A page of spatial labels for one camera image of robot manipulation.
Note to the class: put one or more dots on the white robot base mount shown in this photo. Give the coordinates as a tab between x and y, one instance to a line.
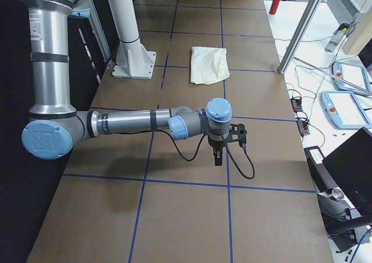
132	59

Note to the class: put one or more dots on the black camera stand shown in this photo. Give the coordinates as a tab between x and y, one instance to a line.
345	226

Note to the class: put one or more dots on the red cylinder bottle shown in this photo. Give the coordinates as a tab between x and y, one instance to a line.
275	1

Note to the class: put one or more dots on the far black orange connector box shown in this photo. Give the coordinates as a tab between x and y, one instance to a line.
296	104

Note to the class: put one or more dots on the clear water bottle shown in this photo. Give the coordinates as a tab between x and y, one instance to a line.
337	36

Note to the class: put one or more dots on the blue teach pendant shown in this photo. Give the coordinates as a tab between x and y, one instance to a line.
344	110
356	74

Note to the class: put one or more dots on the cream long-sleeve cat shirt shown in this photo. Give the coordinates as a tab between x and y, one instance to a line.
208	65

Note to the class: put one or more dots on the near blue teach pendant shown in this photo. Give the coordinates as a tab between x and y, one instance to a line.
344	110

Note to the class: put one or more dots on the black monitor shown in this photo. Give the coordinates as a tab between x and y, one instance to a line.
350	167

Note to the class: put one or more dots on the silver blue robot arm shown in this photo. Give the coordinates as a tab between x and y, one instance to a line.
60	117

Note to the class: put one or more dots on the black box white label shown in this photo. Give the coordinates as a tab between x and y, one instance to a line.
320	175

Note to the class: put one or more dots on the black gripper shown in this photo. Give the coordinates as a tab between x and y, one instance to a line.
215	144

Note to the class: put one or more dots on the long metal rod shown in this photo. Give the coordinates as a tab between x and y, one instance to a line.
335	77

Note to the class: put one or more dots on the near black orange connector box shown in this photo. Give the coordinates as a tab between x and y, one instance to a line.
303	126

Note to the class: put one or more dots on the black orange connector box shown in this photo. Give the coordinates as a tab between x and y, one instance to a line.
303	126
296	104

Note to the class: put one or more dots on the wooden board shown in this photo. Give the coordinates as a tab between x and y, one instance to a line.
360	37

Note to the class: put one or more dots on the aluminium frame post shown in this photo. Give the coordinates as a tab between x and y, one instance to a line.
296	39

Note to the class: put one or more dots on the far blue teach pendant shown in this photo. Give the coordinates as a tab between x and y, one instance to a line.
356	74

